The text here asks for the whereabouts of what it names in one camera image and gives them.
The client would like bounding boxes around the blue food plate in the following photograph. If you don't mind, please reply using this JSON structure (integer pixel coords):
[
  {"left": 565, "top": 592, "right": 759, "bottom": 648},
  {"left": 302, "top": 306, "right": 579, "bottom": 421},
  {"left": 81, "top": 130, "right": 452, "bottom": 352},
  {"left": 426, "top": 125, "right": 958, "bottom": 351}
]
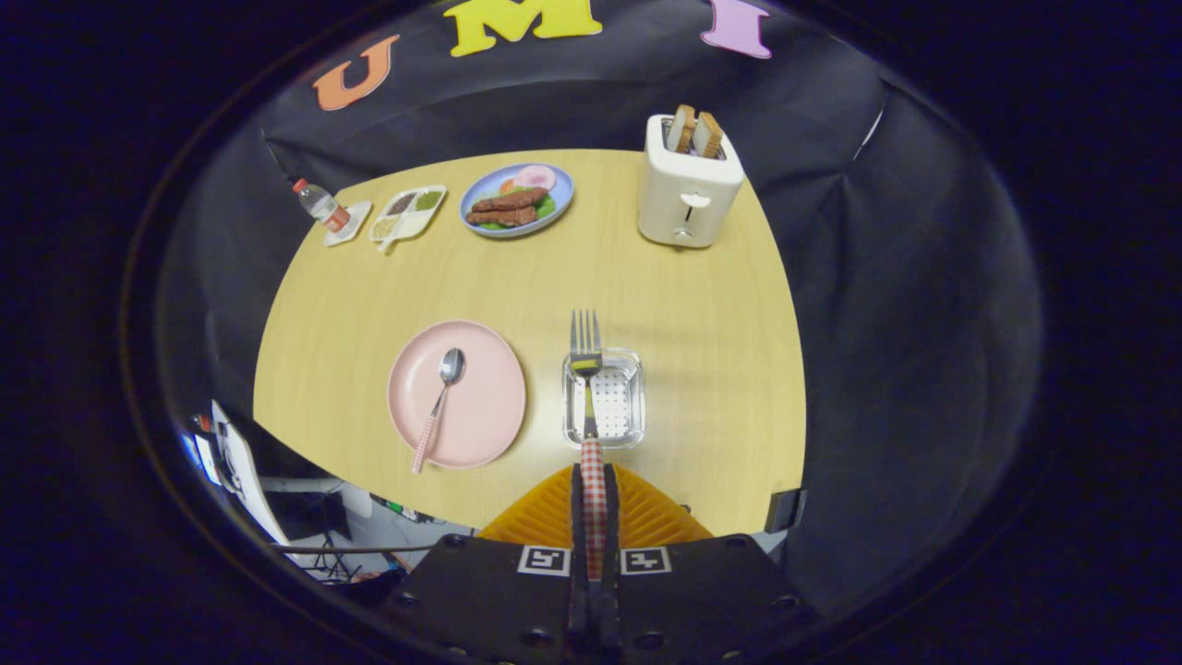
[{"left": 459, "top": 163, "right": 574, "bottom": 239}]

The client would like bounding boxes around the black cable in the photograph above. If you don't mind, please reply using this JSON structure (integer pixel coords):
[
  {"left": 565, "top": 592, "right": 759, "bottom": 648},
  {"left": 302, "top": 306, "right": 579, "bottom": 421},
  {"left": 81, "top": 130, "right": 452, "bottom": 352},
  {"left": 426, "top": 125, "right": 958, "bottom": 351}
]
[{"left": 273, "top": 543, "right": 435, "bottom": 557}]

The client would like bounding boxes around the white board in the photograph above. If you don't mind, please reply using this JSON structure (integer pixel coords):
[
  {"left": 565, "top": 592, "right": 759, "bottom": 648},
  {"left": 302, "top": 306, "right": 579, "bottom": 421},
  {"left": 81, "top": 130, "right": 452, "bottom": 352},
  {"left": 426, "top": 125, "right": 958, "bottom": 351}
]
[{"left": 211, "top": 400, "right": 293, "bottom": 548}]

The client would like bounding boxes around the fork with checkered handle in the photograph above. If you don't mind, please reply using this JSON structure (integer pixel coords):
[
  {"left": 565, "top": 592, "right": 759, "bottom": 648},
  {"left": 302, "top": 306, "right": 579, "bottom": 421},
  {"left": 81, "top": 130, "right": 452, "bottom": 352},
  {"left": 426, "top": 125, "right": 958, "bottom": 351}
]
[{"left": 569, "top": 309, "right": 609, "bottom": 581}]

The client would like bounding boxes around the white toaster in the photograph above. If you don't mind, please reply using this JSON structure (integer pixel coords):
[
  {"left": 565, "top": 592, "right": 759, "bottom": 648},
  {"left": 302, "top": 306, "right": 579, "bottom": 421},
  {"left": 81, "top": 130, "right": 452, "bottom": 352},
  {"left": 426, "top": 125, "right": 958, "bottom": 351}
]
[{"left": 637, "top": 114, "right": 745, "bottom": 248}]

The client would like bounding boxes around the spoon with checkered handle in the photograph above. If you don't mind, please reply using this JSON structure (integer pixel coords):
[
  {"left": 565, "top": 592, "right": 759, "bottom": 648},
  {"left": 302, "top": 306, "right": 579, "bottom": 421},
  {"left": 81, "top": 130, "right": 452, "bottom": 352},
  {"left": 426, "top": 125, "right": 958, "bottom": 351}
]
[{"left": 412, "top": 347, "right": 466, "bottom": 475}]

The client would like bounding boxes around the small white square coaster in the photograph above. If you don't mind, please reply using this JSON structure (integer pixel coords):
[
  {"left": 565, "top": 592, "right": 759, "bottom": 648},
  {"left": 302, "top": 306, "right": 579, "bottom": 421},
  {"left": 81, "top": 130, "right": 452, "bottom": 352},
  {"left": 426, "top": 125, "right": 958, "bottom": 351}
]
[{"left": 323, "top": 200, "right": 373, "bottom": 248}]

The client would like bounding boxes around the pink plate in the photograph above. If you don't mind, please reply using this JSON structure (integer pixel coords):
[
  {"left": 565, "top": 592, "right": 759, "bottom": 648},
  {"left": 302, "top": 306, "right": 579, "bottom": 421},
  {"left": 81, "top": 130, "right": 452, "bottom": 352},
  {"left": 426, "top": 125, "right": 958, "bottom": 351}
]
[{"left": 387, "top": 320, "right": 527, "bottom": 470}]

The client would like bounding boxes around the clear bottle with red cap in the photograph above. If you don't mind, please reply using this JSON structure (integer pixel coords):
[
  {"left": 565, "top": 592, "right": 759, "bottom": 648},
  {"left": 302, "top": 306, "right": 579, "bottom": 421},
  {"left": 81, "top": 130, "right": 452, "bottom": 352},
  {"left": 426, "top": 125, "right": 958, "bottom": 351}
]
[{"left": 293, "top": 178, "right": 352, "bottom": 233}]

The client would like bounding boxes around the white divided seasoning dish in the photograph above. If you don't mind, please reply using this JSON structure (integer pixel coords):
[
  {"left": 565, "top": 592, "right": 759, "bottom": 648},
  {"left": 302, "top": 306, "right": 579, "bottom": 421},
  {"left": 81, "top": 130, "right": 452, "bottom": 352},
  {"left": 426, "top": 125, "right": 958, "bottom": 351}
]
[{"left": 368, "top": 185, "right": 448, "bottom": 253}]

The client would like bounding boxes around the black backdrop cloth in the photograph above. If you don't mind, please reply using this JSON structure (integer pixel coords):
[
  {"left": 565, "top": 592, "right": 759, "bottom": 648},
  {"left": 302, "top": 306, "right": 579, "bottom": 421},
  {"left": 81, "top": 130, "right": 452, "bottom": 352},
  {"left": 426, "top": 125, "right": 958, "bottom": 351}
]
[{"left": 157, "top": 0, "right": 1044, "bottom": 615}]

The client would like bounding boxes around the black table clamp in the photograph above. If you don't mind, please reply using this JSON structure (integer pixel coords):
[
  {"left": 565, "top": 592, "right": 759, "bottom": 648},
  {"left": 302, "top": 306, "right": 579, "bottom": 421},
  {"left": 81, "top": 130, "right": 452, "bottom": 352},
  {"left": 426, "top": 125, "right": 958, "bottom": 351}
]
[{"left": 765, "top": 490, "right": 808, "bottom": 535}]

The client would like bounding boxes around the metal mesh basket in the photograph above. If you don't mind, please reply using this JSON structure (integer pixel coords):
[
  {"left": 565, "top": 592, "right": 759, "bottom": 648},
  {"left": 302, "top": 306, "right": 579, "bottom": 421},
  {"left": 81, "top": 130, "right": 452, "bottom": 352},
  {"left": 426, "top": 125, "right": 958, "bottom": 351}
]
[{"left": 562, "top": 348, "right": 645, "bottom": 451}]

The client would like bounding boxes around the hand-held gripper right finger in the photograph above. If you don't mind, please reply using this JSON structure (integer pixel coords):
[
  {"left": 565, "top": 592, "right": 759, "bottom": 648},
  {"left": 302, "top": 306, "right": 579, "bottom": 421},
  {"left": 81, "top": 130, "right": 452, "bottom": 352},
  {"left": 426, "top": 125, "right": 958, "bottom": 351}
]
[{"left": 600, "top": 464, "right": 815, "bottom": 665}]

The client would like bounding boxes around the brown sausage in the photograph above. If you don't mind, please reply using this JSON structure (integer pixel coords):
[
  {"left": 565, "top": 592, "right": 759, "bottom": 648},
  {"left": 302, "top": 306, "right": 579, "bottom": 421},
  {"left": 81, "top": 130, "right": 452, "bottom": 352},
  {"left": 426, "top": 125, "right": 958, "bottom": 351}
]
[
  {"left": 472, "top": 187, "right": 549, "bottom": 213},
  {"left": 465, "top": 206, "right": 538, "bottom": 228}
]

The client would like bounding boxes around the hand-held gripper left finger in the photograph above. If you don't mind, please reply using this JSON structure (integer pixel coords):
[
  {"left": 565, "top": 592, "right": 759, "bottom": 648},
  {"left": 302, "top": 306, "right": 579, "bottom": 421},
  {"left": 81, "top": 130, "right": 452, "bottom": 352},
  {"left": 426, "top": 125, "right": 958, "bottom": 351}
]
[{"left": 388, "top": 464, "right": 593, "bottom": 665}]

